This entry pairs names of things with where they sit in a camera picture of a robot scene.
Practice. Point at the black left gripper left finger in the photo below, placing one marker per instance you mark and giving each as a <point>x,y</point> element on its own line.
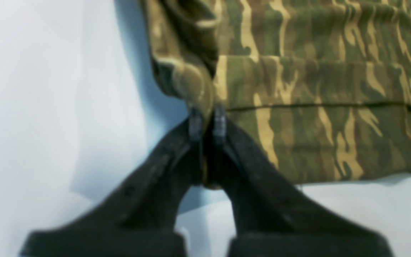
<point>137,219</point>

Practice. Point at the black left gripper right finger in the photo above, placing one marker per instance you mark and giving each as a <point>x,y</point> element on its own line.
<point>272,217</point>

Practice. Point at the camouflage T-shirt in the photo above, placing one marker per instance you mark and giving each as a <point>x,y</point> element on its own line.
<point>322,86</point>

